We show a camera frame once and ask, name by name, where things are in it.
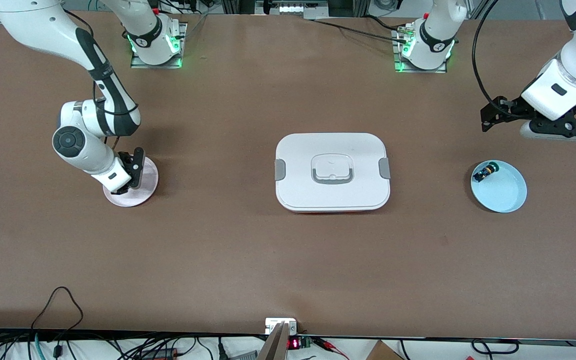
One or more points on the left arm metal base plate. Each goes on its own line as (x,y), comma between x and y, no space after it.
(400,67)

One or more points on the pink round plate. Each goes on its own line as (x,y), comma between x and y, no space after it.
(145,192)

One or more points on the white lidded container grey latches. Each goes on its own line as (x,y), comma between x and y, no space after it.
(333,192)

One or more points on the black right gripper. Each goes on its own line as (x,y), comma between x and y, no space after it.
(131,165)

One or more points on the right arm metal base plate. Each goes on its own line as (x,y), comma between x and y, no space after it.
(138,62)

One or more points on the brown wooden stick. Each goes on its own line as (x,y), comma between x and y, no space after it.
(275,345)

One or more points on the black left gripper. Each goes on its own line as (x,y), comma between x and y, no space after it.
(513,108)

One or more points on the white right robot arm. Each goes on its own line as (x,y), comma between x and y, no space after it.
(28,25)

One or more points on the light blue round plate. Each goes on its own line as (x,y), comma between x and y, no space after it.
(498,197)

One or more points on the black table edge rail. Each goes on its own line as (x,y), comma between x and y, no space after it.
(418,338)

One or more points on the small white box device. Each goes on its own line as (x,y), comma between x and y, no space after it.
(274,324)

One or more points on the red digit display module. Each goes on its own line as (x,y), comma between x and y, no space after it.
(295,343)

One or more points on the red clip leads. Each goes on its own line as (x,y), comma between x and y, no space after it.
(330,346)

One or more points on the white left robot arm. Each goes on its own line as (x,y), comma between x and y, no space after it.
(568,75)

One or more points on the green push button switch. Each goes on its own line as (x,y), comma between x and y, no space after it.
(483,173)

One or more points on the brown cardboard piece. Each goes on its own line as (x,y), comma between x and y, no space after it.
(383,352)

